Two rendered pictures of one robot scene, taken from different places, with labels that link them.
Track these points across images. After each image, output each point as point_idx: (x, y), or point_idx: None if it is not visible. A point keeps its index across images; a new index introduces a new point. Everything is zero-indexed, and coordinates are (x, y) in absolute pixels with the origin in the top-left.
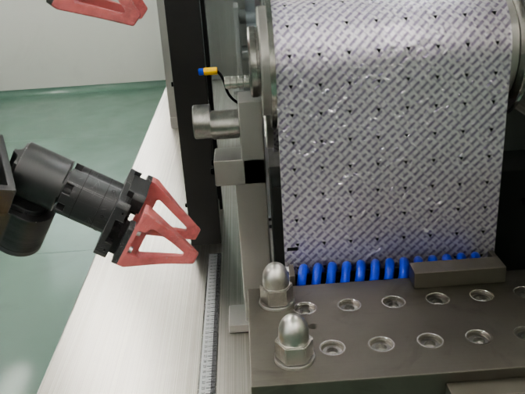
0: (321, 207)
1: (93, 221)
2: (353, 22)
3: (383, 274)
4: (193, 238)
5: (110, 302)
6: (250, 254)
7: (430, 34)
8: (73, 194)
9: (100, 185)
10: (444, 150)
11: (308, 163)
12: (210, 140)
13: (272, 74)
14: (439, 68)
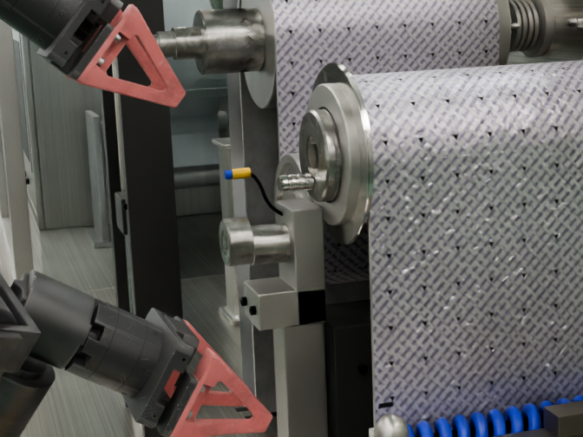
0: (422, 342)
1: (128, 379)
2: (455, 101)
3: (508, 428)
4: (240, 403)
5: None
6: (300, 430)
7: (545, 114)
8: (105, 339)
9: (137, 326)
10: (568, 257)
11: (408, 283)
12: (179, 286)
13: (370, 165)
14: (559, 154)
